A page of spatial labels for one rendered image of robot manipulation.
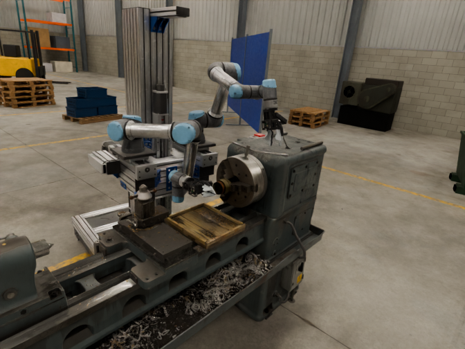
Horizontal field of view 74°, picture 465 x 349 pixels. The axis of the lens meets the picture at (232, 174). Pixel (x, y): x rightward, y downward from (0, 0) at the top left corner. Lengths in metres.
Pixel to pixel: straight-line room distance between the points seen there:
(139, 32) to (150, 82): 0.32
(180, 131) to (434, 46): 10.40
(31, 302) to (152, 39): 1.64
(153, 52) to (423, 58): 10.06
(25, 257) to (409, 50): 11.32
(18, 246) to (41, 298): 0.21
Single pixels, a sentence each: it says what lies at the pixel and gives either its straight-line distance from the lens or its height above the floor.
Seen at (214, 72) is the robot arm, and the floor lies 1.69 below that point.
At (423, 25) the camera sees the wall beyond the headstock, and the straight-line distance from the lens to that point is 11.76.
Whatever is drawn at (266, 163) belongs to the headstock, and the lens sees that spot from 1.88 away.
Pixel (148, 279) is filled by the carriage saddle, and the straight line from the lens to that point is 1.41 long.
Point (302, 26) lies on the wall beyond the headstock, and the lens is 13.21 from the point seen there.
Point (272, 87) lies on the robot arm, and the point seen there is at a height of 1.65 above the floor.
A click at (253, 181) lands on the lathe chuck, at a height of 1.14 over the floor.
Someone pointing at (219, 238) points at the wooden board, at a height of 0.90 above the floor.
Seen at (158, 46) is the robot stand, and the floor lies 1.82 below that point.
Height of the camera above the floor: 1.79
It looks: 21 degrees down
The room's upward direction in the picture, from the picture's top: 5 degrees clockwise
